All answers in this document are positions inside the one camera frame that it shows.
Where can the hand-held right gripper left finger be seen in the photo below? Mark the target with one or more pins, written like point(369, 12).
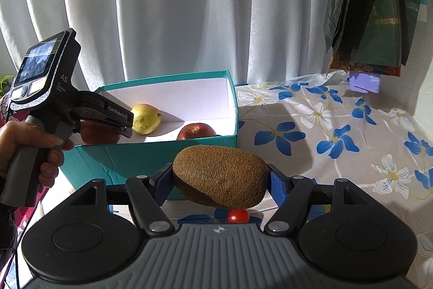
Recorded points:
point(164, 184)

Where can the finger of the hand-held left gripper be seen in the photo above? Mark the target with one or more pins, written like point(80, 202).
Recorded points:
point(125, 132)

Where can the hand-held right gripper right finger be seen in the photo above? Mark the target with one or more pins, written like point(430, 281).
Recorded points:
point(278, 185)

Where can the yellow green pear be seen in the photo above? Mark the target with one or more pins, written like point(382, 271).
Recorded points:
point(145, 121)

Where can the dark red apple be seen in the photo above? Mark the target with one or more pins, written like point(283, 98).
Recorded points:
point(98, 136)

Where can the teal cardboard box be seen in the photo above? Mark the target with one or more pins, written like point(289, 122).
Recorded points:
point(135, 160)

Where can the red cherry tomato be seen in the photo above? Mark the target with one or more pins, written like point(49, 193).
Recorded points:
point(238, 217)

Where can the oblong brown kiwi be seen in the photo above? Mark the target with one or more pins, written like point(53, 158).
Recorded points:
point(220, 177)

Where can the red orange apple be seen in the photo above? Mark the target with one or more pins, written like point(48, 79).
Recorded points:
point(196, 132)

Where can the person's left hand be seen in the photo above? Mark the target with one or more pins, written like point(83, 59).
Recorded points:
point(30, 136)

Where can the green plant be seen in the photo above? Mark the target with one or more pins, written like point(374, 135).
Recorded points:
point(6, 82)

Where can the blue floral tablecloth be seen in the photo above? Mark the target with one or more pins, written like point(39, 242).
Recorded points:
point(355, 174)

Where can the pink floral gift bag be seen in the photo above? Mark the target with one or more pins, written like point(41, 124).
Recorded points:
point(32, 211)

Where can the small purple box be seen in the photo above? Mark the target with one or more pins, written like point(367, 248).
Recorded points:
point(364, 82)

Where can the gold patterned paper bag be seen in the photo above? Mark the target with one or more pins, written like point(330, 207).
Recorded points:
point(341, 65)

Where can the white curtain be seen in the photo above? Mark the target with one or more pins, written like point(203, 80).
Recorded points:
point(186, 4)

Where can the black plastic bag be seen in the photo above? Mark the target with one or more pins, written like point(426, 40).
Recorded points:
point(341, 4)

